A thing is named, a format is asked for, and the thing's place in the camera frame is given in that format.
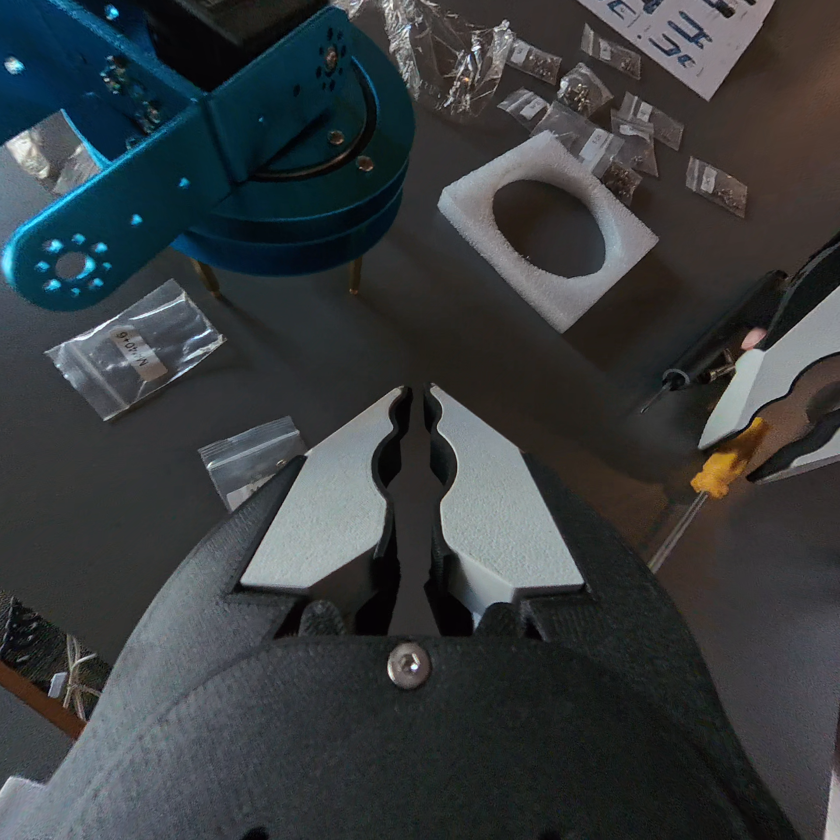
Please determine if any clear plastic bag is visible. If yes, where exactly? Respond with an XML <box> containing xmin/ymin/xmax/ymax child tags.
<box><xmin>5</xmin><ymin>125</ymin><xmax>101</xmax><ymax>198</ymax></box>

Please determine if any pile of small screw bags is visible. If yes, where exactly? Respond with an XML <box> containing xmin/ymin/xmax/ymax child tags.
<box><xmin>497</xmin><ymin>23</ymin><xmax>749</xmax><ymax>217</ymax></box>

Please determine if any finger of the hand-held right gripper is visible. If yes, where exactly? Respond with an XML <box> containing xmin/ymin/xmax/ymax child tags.
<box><xmin>747</xmin><ymin>416</ymin><xmax>840</xmax><ymax>485</ymax></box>
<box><xmin>697</xmin><ymin>289</ymin><xmax>840</xmax><ymax>454</ymax></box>

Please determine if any yellow handled screwdriver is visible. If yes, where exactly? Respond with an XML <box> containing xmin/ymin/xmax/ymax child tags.
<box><xmin>646</xmin><ymin>416</ymin><xmax>770</xmax><ymax>573</ymax></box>

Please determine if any black electric screwdriver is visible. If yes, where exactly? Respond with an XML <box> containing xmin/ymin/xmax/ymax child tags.
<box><xmin>640</xmin><ymin>270</ymin><xmax>788</xmax><ymax>414</ymax></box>

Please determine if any printed instruction sheet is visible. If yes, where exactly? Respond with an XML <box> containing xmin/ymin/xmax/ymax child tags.
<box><xmin>577</xmin><ymin>0</ymin><xmax>778</xmax><ymax>102</ymax></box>

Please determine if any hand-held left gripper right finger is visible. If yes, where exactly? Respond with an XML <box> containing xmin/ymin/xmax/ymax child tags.
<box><xmin>423</xmin><ymin>384</ymin><xmax>586</xmax><ymax>631</ymax></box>

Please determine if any white cable bundle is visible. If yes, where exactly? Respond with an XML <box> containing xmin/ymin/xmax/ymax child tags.
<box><xmin>49</xmin><ymin>635</ymin><xmax>107</xmax><ymax>711</ymax></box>

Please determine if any labelled zip bag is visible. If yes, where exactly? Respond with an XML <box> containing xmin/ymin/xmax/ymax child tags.
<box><xmin>45</xmin><ymin>279</ymin><xmax>225</xmax><ymax>422</ymax></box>

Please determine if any crumpled clear plastic wrap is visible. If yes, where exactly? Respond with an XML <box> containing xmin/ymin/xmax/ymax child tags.
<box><xmin>331</xmin><ymin>0</ymin><xmax>516</xmax><ymax>126</ymax></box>

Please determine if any clear zip bag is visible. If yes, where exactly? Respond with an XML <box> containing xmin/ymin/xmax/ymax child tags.
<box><xmin>199</xmin><ymin>416</ymin><xmax>307</xmax><ymax>514</ymax></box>

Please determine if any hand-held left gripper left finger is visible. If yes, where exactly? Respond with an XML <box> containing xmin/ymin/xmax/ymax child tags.
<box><xmin>239</xmin><ymin>386</ymin><xmax>413</xmax><ymax>602</ymax></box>

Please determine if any white foam frame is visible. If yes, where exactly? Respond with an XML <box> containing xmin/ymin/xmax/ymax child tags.
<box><xmin>437</xmin><ymin>130</ymin><xmax>659</xmax><ymax>334</ymax></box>

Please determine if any dark grey desk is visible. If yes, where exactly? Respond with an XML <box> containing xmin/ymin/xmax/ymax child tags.
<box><xmin>0</xmin><ymin>0</ymin><xmax>840</xmax><ymax>840</ymax></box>

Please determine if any blue toy robot arm base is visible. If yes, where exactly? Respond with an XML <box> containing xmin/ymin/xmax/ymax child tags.
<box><xmin>0</xmin><ymin>0</ymin><xmax>417</xmax><ymax>312</ymax></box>

